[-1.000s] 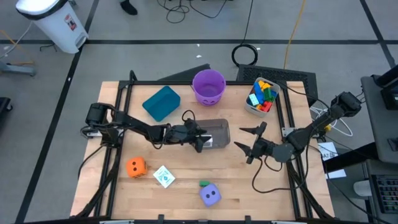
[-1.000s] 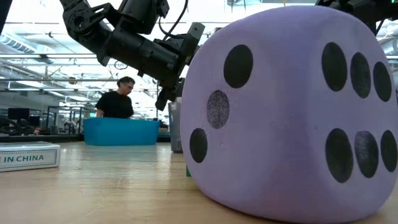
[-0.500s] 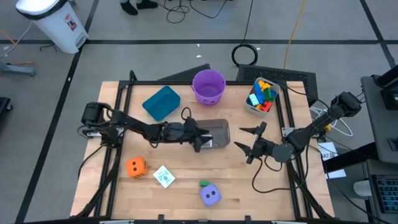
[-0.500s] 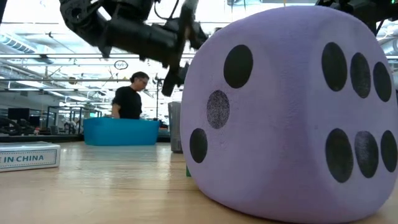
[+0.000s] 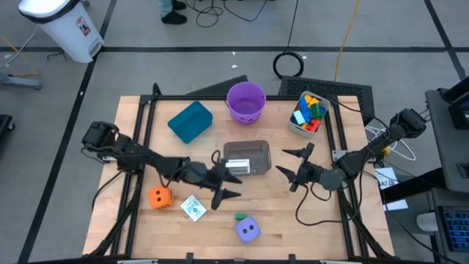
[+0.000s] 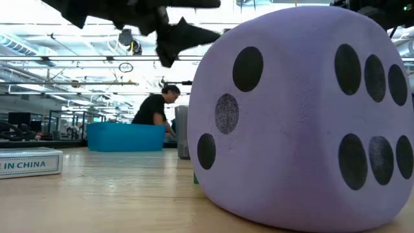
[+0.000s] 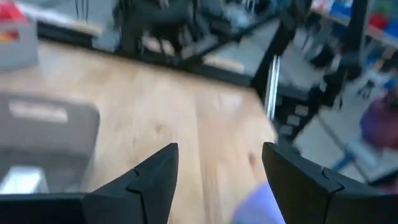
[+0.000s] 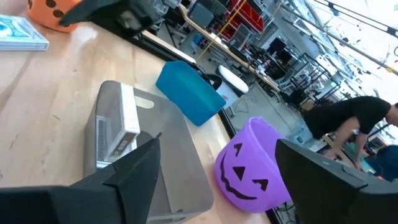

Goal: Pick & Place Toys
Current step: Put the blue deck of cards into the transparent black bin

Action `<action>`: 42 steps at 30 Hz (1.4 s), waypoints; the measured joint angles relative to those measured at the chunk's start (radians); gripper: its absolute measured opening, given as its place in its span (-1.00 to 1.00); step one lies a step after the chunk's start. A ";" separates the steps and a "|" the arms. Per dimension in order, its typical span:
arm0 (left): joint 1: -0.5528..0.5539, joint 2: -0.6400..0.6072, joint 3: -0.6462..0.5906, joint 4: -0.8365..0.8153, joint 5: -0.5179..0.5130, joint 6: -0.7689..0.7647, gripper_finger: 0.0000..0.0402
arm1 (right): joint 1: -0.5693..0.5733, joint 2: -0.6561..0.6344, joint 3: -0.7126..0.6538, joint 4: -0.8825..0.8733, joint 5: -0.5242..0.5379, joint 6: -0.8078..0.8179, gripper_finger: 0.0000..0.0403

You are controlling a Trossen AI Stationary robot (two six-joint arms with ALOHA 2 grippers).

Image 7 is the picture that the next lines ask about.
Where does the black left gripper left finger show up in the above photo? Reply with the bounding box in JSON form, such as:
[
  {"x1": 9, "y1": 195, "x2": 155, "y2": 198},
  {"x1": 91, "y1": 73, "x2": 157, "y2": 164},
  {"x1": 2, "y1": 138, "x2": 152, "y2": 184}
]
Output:
[{"x1": 0, "y1": 142, "x2": 180, "y2": 224}]

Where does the grey translucent tray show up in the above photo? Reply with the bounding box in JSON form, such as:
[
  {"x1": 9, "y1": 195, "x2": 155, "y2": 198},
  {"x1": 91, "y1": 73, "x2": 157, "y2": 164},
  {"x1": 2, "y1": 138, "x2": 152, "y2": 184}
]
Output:
[{"x1": 0, "y1": 92, "x2": 101, "y2": 194}]

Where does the silver aluminium extrusion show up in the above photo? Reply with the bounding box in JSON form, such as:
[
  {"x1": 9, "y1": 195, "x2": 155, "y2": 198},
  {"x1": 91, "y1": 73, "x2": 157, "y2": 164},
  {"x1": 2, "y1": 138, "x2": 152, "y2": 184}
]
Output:
[{"x1": 265, "y1": 55, "x2": 282, "y2": 121}]

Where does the red brick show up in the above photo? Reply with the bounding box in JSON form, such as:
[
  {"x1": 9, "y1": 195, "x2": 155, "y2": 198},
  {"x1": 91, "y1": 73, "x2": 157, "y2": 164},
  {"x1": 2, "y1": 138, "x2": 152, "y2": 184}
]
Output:
[{"x1": 0, "y1": 0, "x2": 24, "y2": 24}]

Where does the purple foam die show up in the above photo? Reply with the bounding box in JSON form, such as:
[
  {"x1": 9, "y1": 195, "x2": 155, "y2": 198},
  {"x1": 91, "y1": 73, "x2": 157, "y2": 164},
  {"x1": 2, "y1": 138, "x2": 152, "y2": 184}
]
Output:
[{"x1": 231, "y1": 179, "x2": 286, "y2": 224}]

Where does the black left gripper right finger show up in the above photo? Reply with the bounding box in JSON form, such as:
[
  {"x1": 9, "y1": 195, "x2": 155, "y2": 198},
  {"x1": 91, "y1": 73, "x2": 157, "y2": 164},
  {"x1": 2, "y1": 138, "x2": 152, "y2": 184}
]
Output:
[{"x1": 261, "y1": 141, "x2": 398, "y2": 224}]

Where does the purple round object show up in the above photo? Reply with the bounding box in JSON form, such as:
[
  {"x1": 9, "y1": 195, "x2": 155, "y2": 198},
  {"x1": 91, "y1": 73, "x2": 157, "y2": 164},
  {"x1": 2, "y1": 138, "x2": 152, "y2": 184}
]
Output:
[{"x1": 359, "y1": 90, "x2": 398, "y2": 150}]

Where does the white plastic basket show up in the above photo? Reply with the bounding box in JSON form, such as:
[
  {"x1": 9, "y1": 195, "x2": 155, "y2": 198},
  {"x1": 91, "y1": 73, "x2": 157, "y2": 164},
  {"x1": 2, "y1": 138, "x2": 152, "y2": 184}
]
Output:
[{"x1": 0, "y1": 0, "x2": 40, "y2": 72}]

